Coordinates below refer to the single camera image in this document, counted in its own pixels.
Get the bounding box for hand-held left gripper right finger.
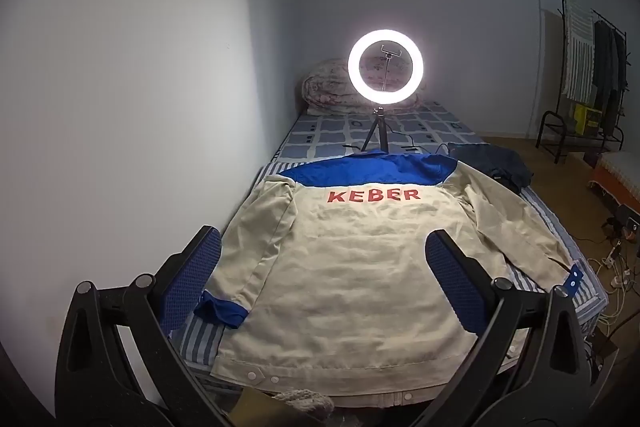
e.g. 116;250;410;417
395;229;618;427

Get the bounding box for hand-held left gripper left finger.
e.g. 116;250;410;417
54;225;236;427

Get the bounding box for beige and blue work jacket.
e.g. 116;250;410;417
194;151;586;410

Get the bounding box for dark blue clothes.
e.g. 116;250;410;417
446;142;535;192

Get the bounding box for dark hanging clothes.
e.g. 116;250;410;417
592;19;628;132

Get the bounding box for black clothes rack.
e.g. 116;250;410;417
536;0;628;165

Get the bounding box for person's right hand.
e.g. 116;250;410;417
272;388;335;427

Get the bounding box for bed with striped sheet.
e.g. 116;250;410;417
167;159;608;388

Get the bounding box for black box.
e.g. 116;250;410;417
614;204;640;233

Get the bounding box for blue checkered bed sheet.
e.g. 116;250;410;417
272;99;483;162

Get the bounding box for orange-edged cushioned stool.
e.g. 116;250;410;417
587;151;640;202

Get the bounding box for yellow box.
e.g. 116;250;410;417
572;103;601;132

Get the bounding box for folded floral quilt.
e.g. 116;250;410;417
300;57;426;115

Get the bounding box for white striped hanging cloth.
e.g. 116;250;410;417
562;0;596;102

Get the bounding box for tangle of floor cables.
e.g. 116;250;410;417
575;217;640;358

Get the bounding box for ring light with black tripod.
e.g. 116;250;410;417
344;28;425;154

